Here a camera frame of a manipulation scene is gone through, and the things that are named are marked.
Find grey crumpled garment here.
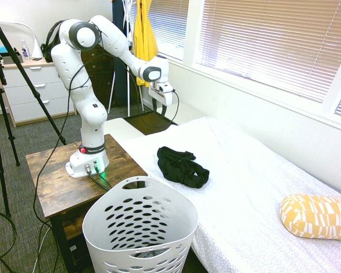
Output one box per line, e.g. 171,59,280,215
129,244,173,260

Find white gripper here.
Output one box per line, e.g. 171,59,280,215
148,84,174,118

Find white coat rack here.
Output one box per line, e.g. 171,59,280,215
107,0,145,117

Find white circle-patterned bed cover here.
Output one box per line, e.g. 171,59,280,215
120,116,341,273

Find black backpack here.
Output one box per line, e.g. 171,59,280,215
41,21,61,63

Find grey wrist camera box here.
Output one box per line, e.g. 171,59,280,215
155,81,174,93

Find wide white window blinds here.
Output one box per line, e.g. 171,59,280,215
195,0,341,104

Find rustic wooden side table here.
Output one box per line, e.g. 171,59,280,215
25,133,148,273

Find yellow white patterned pillow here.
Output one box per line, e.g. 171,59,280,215
280,193,341,241

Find dark wooden cabinet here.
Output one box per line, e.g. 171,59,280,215
81,47,117,114

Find white drawer dresser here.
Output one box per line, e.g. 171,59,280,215
1,59,77,128

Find thick black base cable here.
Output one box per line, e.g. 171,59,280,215
86,167,111,191

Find yellow hanging jacket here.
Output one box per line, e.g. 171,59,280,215
133,0,159,88

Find narrow white window blinds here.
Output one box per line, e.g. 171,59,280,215
130,0,190,62

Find white desk lamp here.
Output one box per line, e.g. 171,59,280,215
16,22,43,59

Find grey base cable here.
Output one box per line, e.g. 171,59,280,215
95,167,114,190

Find navy hanging garment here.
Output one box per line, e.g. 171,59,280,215
111,0,132,106

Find white perforated laundry basket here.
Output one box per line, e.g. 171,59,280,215
82,176,199,273

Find black clothes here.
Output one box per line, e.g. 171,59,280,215
156,146,210,189

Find clear plastic bottle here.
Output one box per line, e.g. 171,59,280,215
20,39,31,60

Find black floor cable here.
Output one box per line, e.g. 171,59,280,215
0,209,18,273

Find black camera tripod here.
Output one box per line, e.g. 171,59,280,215
0,8,66,218

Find grey storage box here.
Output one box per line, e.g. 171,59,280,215
0,55,24,65

